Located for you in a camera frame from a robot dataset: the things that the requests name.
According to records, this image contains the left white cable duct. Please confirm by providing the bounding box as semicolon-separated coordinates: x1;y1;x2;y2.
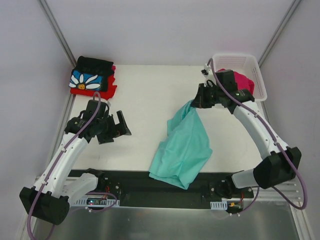
71;197;120;208

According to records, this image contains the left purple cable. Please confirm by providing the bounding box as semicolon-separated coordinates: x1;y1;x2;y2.
26;91;118;240

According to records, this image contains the white plastic basket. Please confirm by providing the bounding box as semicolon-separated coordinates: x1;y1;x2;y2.
212;53;268;102

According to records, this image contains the white cable duct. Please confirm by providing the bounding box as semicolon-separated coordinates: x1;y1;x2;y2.
71;197;120;208
210;201;228;211

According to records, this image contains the teal t shirt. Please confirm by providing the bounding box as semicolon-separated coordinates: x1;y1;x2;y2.
149;101;213;190

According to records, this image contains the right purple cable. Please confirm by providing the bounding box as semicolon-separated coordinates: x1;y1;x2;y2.
207;57;308;218

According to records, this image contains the magenta t shirt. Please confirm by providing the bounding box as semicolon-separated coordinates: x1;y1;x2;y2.
215;68;255;95

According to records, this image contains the red folded t shirt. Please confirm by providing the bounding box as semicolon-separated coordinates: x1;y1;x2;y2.
69;74;117;100

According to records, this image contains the right aluminium frame post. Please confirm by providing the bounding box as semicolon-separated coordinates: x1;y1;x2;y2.
258;0;303;68

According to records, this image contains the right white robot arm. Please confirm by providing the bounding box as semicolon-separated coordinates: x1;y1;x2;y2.
191;69;302;198

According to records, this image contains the aluminium frame post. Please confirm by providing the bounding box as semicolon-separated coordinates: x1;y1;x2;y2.
37;0;77;67
258;0;303;68

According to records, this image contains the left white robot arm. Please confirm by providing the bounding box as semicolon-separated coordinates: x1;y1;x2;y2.
19;99;132;225

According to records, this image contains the purple cable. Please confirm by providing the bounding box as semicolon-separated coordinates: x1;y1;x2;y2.
207;57;308;218
26;91;118;240

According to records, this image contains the pink folded t shirt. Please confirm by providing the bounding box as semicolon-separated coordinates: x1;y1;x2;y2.
111;65;116;75

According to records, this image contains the right white cable duct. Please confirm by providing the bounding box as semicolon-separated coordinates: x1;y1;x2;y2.
210;201;228;211

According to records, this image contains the left aluminium frame post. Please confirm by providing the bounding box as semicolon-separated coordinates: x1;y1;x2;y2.
37;0;77;67

